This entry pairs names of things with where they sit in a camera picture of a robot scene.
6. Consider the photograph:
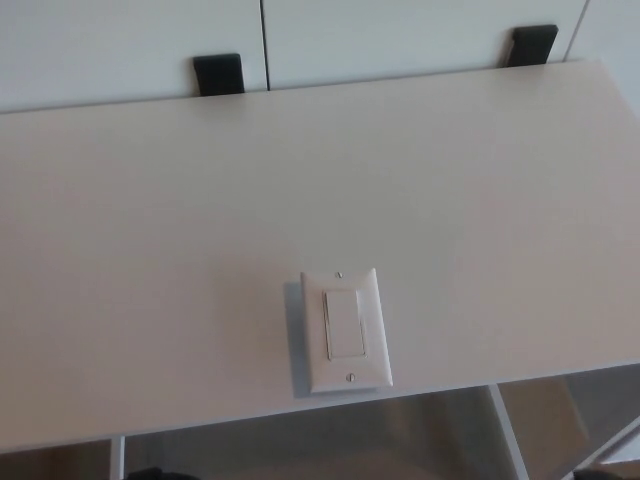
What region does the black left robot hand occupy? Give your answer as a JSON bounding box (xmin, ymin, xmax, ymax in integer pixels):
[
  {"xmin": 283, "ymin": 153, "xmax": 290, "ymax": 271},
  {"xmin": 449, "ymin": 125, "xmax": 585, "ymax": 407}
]
[{"xmin": 126, "ymin": 466, "xmax": 177, "ymax": 480}]

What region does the white rocker light switch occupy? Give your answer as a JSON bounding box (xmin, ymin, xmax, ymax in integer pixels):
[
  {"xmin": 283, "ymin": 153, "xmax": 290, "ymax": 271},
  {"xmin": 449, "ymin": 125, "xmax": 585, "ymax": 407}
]
[{"xmin": 283, "ymin": 267, "xmax": 395, "ymax": 400}]

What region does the white cabinet door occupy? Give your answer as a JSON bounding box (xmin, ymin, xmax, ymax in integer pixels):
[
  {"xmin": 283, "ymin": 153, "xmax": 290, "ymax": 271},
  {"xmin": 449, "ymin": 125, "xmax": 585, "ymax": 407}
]
[
  {"xmin": 259, "ymin": 0, "xmax": 594, "ymax": 92},
  {"xmin": 563, "ymin": 0, "xmax": 640, "ymax": 114},
  {"xmin": 0, "ymin": 0, "xmax": 271, "ymax": 115}
]

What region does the white table leg frame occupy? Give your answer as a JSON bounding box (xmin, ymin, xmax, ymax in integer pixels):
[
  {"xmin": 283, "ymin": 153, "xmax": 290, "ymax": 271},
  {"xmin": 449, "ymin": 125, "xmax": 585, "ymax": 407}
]
[
  {"xmin": 110, "ymin": 434, "xmax": 127, "ymax": 480},
  {"xmin": 488, "ymin": 381, "xmax": 640, "ymax": 480}
]

